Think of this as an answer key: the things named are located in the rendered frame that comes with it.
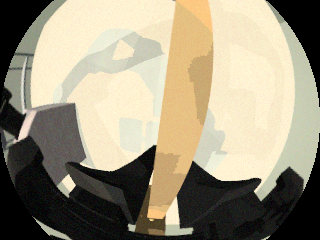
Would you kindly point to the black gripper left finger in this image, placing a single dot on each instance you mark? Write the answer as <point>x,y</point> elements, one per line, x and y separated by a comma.
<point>126,186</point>

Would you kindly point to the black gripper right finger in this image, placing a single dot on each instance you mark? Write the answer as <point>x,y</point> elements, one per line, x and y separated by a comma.
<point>201,193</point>

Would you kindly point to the long tan wooden rail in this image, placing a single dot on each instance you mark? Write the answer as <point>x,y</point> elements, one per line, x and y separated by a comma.
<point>185,101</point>

